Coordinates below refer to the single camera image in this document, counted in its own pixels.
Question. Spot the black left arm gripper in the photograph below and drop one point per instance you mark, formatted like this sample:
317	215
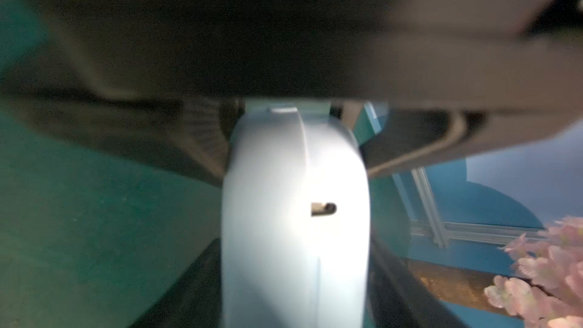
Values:
163	82

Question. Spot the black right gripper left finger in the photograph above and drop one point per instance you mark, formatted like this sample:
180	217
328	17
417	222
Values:
195	299

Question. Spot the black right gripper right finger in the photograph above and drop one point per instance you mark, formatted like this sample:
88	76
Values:
395	298

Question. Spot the white alarm device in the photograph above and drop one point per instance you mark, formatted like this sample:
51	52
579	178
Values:
295	231

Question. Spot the rusty tree trunk pole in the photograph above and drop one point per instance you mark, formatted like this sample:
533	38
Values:
455	285

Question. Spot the pink blossom artificial tree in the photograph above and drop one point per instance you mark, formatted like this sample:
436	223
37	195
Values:
547	288

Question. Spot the aluminium back frame bar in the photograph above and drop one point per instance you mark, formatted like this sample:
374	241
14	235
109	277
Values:
442	233

